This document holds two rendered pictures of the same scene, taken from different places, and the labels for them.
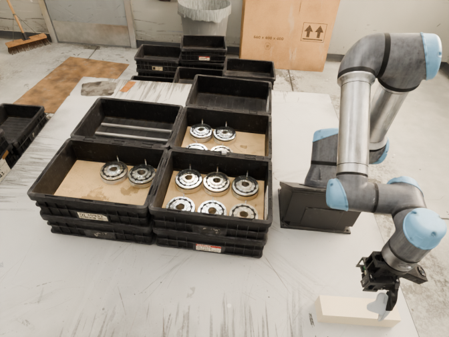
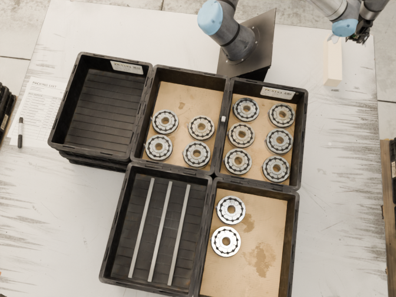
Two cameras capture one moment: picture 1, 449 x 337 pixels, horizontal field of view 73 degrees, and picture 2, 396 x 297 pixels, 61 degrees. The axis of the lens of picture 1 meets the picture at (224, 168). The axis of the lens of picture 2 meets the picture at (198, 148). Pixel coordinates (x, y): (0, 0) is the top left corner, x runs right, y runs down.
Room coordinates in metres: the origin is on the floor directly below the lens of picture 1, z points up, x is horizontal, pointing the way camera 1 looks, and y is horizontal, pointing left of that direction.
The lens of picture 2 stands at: (0.92, 0.52, 2.06)
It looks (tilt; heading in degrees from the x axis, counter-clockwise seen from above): 71 degrees down; 274
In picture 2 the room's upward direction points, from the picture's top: 3 degrees clockwise
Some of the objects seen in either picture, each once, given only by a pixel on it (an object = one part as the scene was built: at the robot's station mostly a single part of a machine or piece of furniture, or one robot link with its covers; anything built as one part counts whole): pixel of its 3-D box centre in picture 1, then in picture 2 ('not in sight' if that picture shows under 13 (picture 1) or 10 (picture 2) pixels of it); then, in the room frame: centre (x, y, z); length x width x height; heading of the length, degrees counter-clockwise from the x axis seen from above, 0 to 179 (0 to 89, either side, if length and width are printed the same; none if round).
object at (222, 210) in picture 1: (212, 211); (279, 141); (0.64, 0.03, 0.86); 0.10 x 0.10 x 0.01
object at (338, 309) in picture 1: (355, 311); (332, 59); (0.39, -0.45, 0.73); 0.24 x 0.06 x 0.06; 90
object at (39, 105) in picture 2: not in sight; (41, 111); (1.65, -0.03, 0.70); 0.33 x 0.23 x 0.01; 90
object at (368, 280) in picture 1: (383, 269); (360, 25); (0.39, -0.42, 1.00); 0.09 x 0.08 x 0.12; 90
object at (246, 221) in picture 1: (215, 184); (263, 131); (0.72, 0.03, 0.92); 0.40 x 0.30 x 0.02; 87
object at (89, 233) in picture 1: (113, 200); not in sight; (0.74, 0.43, 0.76); 0.40 x 0.30 x 0.12; 87
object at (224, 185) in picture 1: (216, 181); (241, 134); (0.79, 0.03, 0.86); 0.10 x 0.10 x 0.01
